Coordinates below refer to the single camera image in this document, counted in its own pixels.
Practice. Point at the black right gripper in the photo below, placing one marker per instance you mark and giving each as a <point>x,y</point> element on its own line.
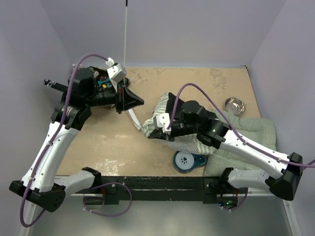
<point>159,133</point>

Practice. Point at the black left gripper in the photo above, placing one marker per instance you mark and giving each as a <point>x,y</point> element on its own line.
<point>126,99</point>

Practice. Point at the green striped pet tent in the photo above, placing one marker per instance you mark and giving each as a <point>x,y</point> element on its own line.
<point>188,143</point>

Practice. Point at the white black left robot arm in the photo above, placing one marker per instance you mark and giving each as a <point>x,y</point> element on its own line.
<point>39,185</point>

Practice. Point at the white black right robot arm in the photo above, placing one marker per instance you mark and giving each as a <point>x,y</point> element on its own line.
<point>278,172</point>

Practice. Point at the teal pet bowl stand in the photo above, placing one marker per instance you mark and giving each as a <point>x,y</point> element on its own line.
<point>185,162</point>

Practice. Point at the steel pet bowl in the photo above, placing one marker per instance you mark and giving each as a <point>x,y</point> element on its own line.
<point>234,106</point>

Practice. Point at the white toy microphone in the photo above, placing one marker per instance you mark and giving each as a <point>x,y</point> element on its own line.
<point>134,119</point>

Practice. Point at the teal dealer button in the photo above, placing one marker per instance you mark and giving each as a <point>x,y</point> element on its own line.
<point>103,80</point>

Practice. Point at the black poker chip case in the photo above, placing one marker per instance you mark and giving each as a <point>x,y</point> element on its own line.
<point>83,87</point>

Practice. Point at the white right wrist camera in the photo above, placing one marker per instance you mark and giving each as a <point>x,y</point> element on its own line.
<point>162,122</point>

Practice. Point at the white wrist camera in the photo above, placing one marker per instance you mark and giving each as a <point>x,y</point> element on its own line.
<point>162,122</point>
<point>116,71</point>

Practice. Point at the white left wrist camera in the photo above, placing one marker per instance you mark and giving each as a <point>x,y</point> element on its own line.
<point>116,71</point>

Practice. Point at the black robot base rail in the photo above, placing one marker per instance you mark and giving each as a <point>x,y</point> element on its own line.
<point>183,189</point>

